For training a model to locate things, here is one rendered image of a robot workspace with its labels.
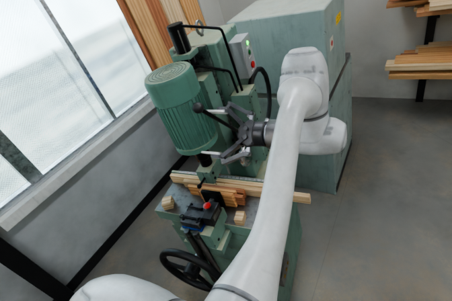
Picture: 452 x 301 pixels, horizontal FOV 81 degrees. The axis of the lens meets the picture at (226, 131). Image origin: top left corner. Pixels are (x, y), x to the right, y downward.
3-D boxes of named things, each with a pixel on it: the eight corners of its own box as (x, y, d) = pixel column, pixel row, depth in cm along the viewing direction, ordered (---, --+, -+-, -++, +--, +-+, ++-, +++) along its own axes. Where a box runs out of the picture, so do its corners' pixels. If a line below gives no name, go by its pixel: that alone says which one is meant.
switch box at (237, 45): (237, 79, 114) (227, 44, 105) (244, 68, 121) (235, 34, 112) (250, 78, 111) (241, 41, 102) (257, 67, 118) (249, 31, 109)
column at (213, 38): (218, 174, 147) (166, 50, 107) (232, 147, 163) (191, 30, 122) (255, 178, 137) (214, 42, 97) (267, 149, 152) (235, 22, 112)
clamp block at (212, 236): (186, 242, 110) (178, 229, 105) (200, 214, 119) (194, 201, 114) (218, 250, 103) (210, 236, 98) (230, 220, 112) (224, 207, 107)
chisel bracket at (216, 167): (201, 185, 117) (195, 171, 113) (214, 162, 127) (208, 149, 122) (216, 187, 114) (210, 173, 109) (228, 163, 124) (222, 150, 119)
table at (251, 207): (147, 235, 122) (142, 228, 118) (179, 185, 143) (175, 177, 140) (277, 268, 94) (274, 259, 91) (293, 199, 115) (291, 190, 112)
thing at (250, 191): (185, 187, 132) (182, 181, 129) (187, 184, 133) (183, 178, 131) (310, 203, 104) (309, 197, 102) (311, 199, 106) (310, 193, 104)
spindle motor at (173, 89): (169, 155, 105) (132, 86, 88) (189, 127, 118) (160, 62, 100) (207, 158, 97) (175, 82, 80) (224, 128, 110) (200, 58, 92)
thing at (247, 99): (239, 125, 117) (230, 95, 108) (245, 113, 123) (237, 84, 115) (257, 125, 113) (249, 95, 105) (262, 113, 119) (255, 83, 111)
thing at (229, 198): (204, 202, 120) (198, 191, 116) (206, 199, 121) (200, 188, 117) (236, 207, 113) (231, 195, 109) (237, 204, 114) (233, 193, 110)
